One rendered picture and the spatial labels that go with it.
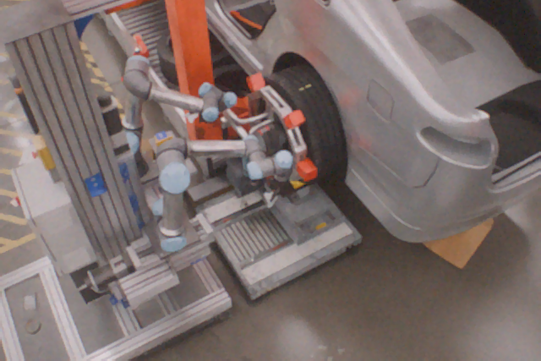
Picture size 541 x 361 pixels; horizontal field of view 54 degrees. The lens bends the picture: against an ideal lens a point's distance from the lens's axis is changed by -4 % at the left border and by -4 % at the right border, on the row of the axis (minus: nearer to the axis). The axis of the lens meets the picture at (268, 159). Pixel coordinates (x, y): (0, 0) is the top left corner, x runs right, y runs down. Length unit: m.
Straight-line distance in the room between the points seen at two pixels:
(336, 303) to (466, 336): 0.80
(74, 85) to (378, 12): 1.30
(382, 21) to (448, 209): 0.87
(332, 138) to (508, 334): 1.62
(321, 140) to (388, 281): 1.13
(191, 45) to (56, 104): 1.04
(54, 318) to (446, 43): 2.90
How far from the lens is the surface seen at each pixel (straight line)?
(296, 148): 2.88
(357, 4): 2.51
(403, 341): 3.42
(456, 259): 3.77
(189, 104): 2.70
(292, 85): 2.94
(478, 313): 3.62
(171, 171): 2.18
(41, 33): 2.04
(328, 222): 3.61
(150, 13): 5.40
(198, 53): 3.06
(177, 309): 3.23
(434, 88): 2.25
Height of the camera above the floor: 3.05
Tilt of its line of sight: 47 degrees down
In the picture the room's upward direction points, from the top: 2 degrees counter-clockwise
